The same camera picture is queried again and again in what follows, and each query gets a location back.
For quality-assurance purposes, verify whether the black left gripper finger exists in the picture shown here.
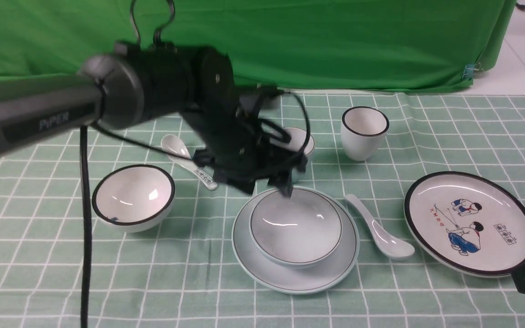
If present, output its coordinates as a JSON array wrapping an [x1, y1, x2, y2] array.
[[268, 171, 293, 197]]

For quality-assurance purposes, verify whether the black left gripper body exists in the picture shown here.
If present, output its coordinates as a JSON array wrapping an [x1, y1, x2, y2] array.
[[180, 87, 309, 195]]

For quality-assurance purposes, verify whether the pale blue cup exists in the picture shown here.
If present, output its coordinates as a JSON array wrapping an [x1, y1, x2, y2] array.
[[271, 127, 315, 161]]

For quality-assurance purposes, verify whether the plain white spoon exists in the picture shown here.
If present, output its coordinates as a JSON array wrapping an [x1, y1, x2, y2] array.
[[344, 194, 415, 260]]

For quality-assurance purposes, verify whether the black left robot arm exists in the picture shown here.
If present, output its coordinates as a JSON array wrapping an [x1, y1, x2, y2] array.
[[0, 41, 308, 197]]

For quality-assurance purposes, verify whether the green backdrop cloth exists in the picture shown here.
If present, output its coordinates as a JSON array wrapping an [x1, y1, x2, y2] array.
[[0, 0, 515, 93]]

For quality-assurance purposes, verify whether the white spoon with print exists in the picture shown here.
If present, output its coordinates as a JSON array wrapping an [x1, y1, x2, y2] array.
[[161, 134, 218, 190]]

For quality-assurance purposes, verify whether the white cup black rim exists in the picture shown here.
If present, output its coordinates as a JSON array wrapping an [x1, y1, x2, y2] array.
[[341, 106, 390, 162]]

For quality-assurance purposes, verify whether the pale blue plate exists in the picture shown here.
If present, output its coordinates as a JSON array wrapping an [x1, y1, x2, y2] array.
[[232, 187, 360, 295]]

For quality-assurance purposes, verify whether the green checked tablecloth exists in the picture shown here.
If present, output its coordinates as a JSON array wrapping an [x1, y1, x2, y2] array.
[[0, 93, 525, 328]]

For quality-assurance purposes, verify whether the white bowl black rim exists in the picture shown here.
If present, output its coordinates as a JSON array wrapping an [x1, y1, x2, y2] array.
[[92, 164, 176, 233]]

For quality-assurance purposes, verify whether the cartoon plate black rim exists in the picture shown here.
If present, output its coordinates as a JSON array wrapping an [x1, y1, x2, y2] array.
[[404, 171, 525, 277]]

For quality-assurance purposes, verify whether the blue clip on backdrop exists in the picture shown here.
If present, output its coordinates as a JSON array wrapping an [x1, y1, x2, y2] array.
[[461, 63, 476, 81]]

